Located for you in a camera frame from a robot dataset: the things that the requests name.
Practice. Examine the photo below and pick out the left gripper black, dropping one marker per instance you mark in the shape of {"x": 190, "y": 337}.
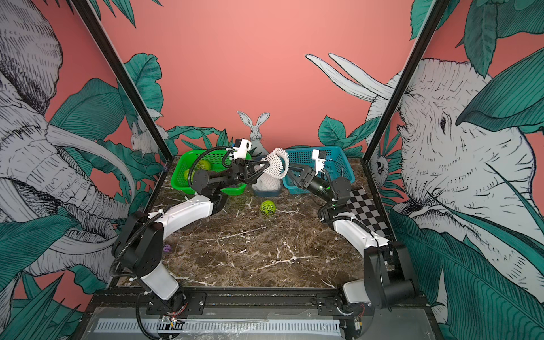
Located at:
{"x": 239, "y": 174}

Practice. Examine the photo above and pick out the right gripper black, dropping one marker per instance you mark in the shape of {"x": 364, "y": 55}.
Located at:
{"x": 309, "y": 180}

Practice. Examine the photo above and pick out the custard apple with dark spots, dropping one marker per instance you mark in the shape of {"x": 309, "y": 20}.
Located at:
{"x": 268, "y": 208}

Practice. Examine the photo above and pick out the white foam net sleeve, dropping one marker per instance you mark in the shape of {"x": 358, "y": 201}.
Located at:
{"x": 277, "y": 163}

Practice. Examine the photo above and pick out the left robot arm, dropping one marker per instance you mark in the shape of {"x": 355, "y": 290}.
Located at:
{"x": 138, "y": 249}

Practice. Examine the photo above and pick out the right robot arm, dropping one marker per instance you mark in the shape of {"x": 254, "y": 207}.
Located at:
{"x": 389, "y": 277}

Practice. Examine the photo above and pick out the grey bin of foam nets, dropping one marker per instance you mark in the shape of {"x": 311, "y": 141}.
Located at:
{"x": 267, "y": 187}

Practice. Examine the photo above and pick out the custard apple green upper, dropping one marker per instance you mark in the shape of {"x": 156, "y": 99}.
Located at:
{"x": 204, "y": 165}

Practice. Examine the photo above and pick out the custard apple green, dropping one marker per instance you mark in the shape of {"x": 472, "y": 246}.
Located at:
{"x": 187, "y": 173}
{"x": 204, "y": 165}

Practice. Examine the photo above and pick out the custard apple green lower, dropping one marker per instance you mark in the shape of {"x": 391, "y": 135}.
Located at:
{"x": 187, "y": 173}

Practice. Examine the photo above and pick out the teal plastic basket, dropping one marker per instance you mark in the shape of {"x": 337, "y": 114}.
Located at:
{"x": 336, "y": 166}

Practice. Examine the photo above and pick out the checkerboard calibration board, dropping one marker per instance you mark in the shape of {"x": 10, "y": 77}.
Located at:
{"x": 364, "y": 208}

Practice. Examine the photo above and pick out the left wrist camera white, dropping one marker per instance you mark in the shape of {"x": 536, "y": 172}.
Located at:
{"x": 241, "y": 149}

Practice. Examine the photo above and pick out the black front frame rail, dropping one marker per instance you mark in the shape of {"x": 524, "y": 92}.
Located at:
{"x": 193, "y": 301}

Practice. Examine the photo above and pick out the white slotted cable duct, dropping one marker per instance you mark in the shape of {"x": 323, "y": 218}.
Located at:
{"x": 209, "y": 326}

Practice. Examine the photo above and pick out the black frame post right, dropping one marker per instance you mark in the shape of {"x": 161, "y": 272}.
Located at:
{"x": 433, "y": 18}

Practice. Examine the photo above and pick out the black frame post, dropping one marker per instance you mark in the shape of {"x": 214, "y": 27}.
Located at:
{"x": 433, "y": 18}
{"x": 92, "y": 23}

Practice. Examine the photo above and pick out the black frame post left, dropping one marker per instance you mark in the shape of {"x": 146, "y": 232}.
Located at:
{"x": 92, "y": 23}

